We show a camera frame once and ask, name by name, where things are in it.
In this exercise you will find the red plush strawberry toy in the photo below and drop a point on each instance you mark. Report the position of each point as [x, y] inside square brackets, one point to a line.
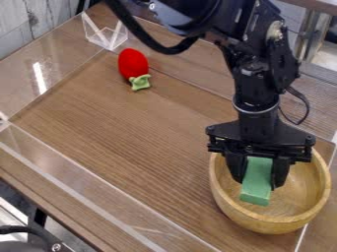
[134, 69]

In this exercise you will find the clear acrylic front barrier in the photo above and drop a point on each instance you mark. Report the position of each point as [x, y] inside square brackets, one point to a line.
[99, 211]

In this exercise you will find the brown wooden bowl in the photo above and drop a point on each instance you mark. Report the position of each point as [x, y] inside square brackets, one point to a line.
[295, 202]

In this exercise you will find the green rectangular stick block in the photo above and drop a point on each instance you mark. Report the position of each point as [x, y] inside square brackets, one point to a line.
[255, 188]

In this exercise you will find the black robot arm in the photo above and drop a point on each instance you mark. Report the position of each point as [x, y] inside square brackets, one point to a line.
[251, 37]

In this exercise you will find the metal background table leg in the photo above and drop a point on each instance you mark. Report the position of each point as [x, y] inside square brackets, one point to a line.
[311, 33]

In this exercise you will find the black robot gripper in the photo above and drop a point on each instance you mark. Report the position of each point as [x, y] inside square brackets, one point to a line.
[259, 135]

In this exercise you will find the black table frame leg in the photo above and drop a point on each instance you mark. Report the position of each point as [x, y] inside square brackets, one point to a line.
[23, 233]

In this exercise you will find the clear acrylic corner bracket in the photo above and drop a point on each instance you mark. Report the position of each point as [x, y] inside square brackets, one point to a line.
[106, 37]

